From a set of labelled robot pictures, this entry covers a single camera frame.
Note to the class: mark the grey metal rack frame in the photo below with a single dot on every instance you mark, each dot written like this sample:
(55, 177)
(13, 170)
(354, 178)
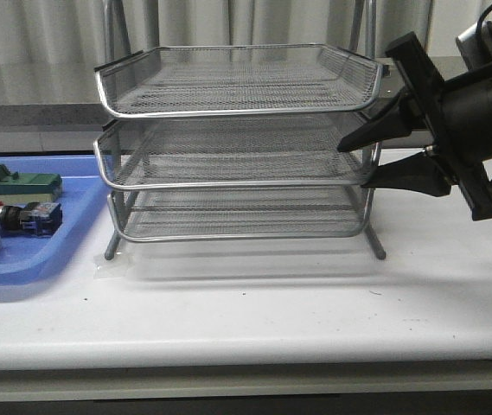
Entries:
(114, 14)

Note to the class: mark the clear tape patch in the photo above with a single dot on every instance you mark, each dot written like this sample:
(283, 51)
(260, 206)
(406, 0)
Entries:
(117, 267)

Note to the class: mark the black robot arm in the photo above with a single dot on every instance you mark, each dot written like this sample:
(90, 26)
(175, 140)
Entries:
(457, 113)

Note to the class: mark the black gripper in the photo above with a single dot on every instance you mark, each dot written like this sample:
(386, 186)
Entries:
(458, 113)

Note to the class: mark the blue plastic tray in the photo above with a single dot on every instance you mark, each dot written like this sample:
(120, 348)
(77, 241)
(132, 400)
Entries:
(25, 259)

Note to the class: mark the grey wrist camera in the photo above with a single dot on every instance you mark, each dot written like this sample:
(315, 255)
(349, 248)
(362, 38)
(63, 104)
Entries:
(475, 46)

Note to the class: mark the green terminal block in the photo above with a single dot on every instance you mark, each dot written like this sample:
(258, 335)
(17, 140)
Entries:
(21, 188)

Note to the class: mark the silver mesh top tray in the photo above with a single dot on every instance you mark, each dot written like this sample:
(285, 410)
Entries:
(207, 81)

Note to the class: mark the red emergency stop button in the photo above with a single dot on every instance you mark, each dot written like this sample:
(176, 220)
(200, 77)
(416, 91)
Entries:
(37, 218)

